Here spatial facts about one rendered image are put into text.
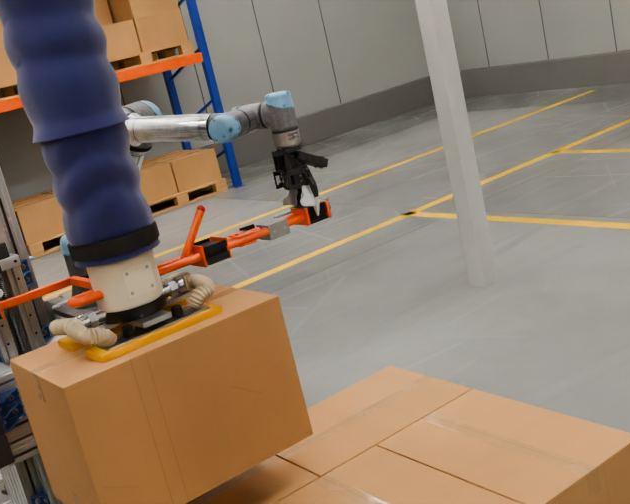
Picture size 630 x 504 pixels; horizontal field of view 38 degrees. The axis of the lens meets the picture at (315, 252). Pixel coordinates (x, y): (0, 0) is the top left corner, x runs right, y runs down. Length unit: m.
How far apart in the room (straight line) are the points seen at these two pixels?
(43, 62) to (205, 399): 0.89
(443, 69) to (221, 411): 3.21
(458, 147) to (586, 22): 7.72
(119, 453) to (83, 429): 0.11
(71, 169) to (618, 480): 1.54
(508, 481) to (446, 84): 3.16
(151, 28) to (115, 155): 8.29
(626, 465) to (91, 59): 1.64
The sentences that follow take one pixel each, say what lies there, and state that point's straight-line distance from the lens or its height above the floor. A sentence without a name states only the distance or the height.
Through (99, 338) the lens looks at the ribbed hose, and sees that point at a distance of 2.23.
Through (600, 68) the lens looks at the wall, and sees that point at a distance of 12.60.
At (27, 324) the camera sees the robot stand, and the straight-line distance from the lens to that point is 2.97.
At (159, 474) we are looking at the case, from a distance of 2.28.
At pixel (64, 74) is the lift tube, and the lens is 2.20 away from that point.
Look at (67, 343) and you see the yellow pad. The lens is 2.41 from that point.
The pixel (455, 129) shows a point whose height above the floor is 0.95.
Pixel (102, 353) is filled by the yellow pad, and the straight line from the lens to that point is 2.23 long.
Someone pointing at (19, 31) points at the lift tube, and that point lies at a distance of 2.23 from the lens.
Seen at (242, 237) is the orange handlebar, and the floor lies 1.21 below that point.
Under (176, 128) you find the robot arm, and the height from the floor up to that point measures 1.53.
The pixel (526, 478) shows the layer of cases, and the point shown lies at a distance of 2.38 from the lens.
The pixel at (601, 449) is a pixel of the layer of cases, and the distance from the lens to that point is 2.46.
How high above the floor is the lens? 1.75
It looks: 14 degrees down
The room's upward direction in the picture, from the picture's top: 13 degrees counter-clockwise
